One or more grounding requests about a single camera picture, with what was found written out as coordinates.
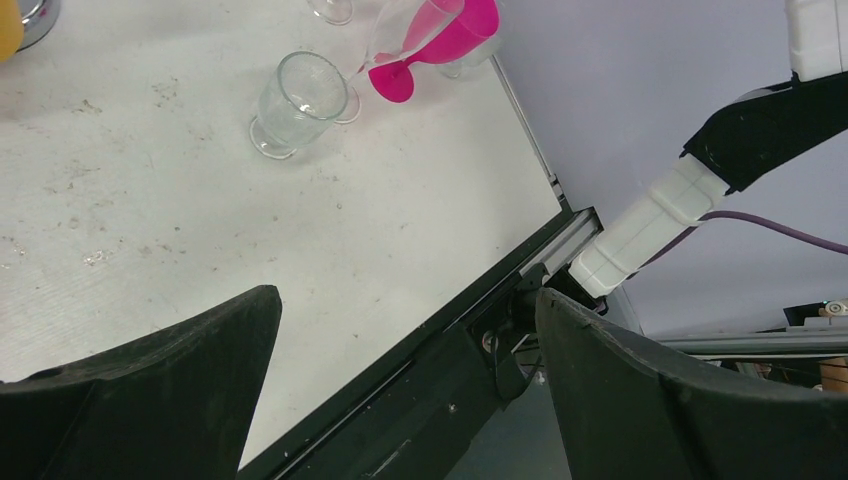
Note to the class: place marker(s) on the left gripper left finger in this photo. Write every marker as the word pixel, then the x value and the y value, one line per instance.
pixel 174 404

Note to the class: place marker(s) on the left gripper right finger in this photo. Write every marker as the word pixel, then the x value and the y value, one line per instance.
pixel 631 408

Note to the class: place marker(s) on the clear wine glass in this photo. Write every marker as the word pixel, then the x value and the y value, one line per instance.
pixel 334 12
pixel 305 94
pixel 473 59
pixel 402 28

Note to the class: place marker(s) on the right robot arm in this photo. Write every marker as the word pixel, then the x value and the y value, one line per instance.
pixel 737 145

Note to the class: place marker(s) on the yellow wine glass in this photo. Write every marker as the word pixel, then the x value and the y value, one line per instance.
pixel 11 29

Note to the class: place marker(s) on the pink wine glass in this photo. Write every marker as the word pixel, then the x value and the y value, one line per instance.
pixel 477 23

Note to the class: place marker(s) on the chrome wire glass rack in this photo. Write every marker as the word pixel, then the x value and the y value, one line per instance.
pixel 38 17

